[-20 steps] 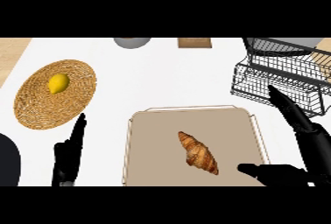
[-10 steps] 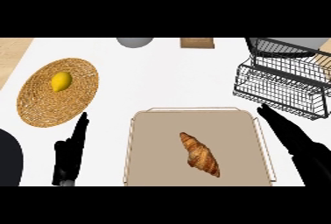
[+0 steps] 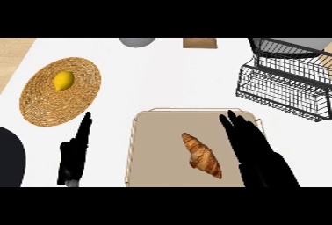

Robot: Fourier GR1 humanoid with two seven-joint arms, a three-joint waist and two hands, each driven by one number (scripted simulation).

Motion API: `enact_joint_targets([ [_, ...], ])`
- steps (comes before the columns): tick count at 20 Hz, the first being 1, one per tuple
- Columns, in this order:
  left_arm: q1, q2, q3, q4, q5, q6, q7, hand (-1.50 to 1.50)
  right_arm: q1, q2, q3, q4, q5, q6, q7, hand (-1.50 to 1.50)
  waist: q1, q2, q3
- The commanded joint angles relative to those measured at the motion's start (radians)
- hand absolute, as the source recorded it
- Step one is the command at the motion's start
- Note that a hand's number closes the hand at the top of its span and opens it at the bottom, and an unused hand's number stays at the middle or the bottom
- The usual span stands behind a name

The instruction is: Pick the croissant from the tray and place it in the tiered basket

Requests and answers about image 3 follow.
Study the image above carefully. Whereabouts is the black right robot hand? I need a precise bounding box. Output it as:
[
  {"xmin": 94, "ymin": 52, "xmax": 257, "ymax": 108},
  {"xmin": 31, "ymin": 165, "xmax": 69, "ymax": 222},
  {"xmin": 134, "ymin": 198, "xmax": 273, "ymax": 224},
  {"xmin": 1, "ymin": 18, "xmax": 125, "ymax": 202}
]
[{"xmin": 218, "ymin": 109, "xmax": 301, "ymax": 188}]

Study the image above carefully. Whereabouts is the yellow lemon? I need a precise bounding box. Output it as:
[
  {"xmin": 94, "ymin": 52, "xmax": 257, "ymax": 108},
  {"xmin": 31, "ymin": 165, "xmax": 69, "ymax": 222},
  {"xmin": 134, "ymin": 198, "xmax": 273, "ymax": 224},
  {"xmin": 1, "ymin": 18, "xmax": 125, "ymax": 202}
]
[{"xmin": 51, "ymin": 70, "xmax": 75, "ymax": 92}]

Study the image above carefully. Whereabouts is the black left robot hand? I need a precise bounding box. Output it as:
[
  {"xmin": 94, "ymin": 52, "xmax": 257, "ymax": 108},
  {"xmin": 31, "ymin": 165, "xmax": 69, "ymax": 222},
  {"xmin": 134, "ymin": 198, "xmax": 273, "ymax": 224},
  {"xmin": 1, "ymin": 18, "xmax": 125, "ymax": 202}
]
[{"xmin": 56, "ymin": 111, "xmax": 93, "ymax": 186}]

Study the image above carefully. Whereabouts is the brown croissant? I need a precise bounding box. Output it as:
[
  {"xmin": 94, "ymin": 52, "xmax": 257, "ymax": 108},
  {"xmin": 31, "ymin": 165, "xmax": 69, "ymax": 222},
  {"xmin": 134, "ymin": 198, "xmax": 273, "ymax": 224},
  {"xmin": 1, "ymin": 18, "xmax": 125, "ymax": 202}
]
[{"xmin": 180, "ymin": 132, "xmax": 224, "ymax": 180}]

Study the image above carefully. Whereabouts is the brown wooden block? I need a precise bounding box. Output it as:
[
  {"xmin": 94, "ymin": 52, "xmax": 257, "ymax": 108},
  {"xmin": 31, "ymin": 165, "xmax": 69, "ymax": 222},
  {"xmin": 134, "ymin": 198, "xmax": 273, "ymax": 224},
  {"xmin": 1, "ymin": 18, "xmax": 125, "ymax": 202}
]
[{"xmin": 181, "ymin": 37, "xmax": 220, "ymax": 49}]

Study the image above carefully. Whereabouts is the pale wooden board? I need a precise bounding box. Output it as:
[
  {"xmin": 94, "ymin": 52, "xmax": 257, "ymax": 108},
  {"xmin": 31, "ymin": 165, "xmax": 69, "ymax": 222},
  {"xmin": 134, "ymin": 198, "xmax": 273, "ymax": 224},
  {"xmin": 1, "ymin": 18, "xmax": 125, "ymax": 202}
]
[{"xmin": 0, "ymin": 37, "xmax": 37, "ymax": 95}]

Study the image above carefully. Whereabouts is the beige tray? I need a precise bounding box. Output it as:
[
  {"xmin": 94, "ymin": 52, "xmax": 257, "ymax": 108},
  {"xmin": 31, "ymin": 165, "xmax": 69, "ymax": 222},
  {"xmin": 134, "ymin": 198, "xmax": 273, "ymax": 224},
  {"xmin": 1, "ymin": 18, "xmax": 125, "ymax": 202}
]
[{"xmin": 122, "ymin": 107, "xmax": 265, "ymax": 188}]

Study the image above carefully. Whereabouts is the black rounded appliance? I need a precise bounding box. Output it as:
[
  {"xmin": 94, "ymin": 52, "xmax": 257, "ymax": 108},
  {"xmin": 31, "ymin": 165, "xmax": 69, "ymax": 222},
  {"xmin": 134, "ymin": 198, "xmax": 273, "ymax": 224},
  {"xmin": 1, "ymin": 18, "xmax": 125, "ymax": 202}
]
[{"xmin": 0, "ymin": 126, "xmax": 26, "ymax": 188}]

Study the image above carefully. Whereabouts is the black wire tiered basket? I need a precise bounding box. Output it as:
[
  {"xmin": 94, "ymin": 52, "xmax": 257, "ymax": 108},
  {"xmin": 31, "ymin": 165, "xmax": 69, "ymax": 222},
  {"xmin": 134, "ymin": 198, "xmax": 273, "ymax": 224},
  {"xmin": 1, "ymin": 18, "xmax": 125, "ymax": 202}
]
[{"xmin": 234, "ymin": 37, "xmax": 332, "ymax": 123}]

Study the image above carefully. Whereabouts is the grey round object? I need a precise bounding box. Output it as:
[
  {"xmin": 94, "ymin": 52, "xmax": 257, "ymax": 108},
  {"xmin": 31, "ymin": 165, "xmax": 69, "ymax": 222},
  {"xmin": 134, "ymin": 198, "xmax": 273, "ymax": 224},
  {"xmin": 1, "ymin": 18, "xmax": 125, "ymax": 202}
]
[{"xmin": 118, "ymin": 37, "xmax": 156, "ymax": 48}]

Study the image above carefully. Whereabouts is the grey flat object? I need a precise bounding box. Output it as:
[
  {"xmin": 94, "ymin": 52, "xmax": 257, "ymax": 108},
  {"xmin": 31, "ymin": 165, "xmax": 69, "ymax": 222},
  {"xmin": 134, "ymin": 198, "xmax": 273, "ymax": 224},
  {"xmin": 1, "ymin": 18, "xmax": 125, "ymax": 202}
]
[{"xmin": 252, "ymin": 37, "xmax": 332, "ymax": 53}]

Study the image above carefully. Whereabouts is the round woven wicker placemat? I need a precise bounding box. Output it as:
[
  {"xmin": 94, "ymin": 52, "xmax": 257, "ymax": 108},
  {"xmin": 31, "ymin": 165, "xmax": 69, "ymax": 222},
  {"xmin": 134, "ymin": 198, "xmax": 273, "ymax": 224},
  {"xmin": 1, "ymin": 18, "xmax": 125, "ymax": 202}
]
[{"xmin": 17, "ymin": 56, "xmax": 102, "ymax": 127}]

